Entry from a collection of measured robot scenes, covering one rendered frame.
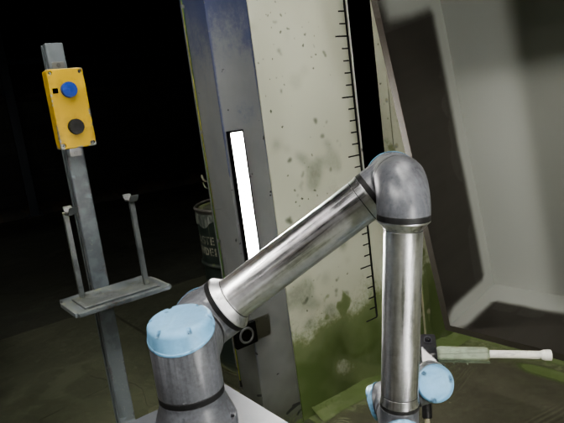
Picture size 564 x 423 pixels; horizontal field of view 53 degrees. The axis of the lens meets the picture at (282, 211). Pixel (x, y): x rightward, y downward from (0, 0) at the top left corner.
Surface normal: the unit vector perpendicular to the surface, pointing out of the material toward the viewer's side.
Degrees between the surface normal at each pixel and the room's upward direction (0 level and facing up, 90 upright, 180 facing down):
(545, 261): 101
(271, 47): 90
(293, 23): 90
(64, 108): 90
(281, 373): 90
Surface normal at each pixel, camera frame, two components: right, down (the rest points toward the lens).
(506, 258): -0.72, 0.40
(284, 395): 0.60, 0.07
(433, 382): -0.10, -0.21
